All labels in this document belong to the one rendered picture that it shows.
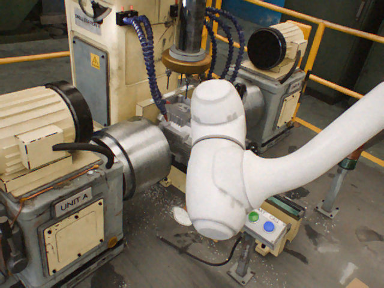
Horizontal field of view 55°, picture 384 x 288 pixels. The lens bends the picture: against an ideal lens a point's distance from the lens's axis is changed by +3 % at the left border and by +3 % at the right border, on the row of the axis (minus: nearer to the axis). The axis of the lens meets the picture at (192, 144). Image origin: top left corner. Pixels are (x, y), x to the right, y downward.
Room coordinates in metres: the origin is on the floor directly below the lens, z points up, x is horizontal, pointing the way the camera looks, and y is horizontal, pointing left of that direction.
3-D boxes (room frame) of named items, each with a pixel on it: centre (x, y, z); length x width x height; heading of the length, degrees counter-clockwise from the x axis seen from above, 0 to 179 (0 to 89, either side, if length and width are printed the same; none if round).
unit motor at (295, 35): (1.72, -0.38, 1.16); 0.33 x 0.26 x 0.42; 143
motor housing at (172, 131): (1.23, 0.03, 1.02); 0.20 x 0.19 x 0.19; 52
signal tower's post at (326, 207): (1.15, -0.58, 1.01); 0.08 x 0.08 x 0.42; 53
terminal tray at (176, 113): (1.26, 0.06, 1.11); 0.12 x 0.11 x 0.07; 52
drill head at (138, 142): (0.95, 0.24, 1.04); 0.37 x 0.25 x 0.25; 143
